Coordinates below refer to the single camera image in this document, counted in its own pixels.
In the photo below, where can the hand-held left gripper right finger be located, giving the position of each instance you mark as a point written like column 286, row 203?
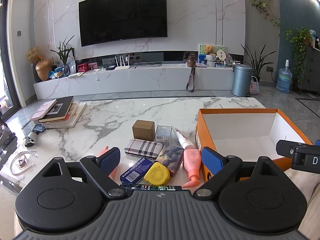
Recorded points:
column 212, row 161

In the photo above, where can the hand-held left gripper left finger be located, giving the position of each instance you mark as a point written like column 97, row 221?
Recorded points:
column 110, row 161

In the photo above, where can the pink plastic holder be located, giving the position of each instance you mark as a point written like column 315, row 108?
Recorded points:
column 102, row 152

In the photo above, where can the pink pump bottle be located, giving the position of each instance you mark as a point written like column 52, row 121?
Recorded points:
column 192, row 161

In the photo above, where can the blue tin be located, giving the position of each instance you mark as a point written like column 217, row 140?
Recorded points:
column 135, row 171

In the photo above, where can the plaid glasses case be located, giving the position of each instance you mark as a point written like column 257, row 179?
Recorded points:
column 143, row 148

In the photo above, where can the white cream tube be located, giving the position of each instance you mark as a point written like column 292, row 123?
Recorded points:
column 182, row 138

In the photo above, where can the illustrated card box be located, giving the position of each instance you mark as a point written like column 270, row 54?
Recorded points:
column 172, row 158

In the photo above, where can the orange cardboard box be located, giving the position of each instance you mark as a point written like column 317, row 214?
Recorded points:
column 240, row 130

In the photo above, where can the brown cardboard cube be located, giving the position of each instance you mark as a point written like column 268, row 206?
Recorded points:
column 143, row 131

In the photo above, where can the yellow tape measure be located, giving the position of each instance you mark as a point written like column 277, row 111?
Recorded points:
column 157, row 173

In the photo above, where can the clear plastic box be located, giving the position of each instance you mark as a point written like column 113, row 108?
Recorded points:
column 163, row 135

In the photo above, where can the person's beige clothing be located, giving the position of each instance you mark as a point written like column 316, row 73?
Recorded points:
column 302, row 187

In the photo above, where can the large beige book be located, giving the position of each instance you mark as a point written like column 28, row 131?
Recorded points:
column 75, row 116

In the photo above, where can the blue water jug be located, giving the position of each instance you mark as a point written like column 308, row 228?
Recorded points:
column 284, row 80

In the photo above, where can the woven bag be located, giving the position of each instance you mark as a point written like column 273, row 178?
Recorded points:
column 254, row 86

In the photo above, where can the black book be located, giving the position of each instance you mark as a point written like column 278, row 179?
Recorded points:
column 61, row 108

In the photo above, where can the grey cabinet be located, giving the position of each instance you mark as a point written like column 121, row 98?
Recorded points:
column 312, row 70

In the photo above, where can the small blue card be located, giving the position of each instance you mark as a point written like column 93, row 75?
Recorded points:
column 38, row 128

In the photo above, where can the grey trash can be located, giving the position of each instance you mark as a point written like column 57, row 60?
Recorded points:
column 241, row 80

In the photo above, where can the grey white small object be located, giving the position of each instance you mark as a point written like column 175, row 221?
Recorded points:
column 31, row 138

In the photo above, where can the pink notebook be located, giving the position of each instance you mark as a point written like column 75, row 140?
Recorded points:
column 43, row 110

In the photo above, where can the marble TV console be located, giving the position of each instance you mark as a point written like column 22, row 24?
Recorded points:
column 140, row 80

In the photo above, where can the snake plant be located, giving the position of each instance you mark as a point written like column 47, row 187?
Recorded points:
column 257, row 62

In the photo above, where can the yellow paper sheet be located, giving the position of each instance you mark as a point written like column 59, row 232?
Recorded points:
column 76, row 74

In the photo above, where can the white router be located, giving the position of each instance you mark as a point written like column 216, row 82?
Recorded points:
column 122, row 67

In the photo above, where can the pink box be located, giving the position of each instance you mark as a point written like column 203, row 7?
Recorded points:
column 92, row 66

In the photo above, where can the red box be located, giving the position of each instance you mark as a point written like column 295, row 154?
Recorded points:
column 82, row 68

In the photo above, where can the patterned grey cup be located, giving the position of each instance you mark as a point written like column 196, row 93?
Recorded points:
column 210, row 61

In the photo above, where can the potted pothos plant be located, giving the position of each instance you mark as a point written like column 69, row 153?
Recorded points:
column 301, row 42

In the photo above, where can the decorated plate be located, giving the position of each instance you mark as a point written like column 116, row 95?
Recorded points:
column 229, row 61

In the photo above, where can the snack bag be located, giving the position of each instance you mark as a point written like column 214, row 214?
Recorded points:
column 56, row 73

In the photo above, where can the round white fan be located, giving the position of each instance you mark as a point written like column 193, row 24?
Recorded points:
column 221, row 55

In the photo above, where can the gold vase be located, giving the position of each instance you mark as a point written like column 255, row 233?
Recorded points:
column 43, row 70

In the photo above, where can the teddy bear picture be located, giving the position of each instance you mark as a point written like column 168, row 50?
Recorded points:
column 221, row 48

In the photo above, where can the green plant in glass vase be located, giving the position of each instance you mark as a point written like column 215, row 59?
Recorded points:
column 64, row 55

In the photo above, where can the dried flowers in dark vase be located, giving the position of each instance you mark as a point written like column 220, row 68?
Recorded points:
column 33, row 55

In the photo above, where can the hanging vine plant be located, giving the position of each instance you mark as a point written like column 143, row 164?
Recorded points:
column 262, row 7

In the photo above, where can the black television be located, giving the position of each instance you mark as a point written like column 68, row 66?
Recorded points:
column 122, row 16

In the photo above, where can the glass sliding door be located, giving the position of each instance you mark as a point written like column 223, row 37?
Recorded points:
column 5, row 55

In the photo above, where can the wall outlet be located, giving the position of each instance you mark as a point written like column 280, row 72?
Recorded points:
column 270, row 69

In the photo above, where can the black picture frame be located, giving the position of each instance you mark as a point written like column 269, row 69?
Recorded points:
column 72, row 55

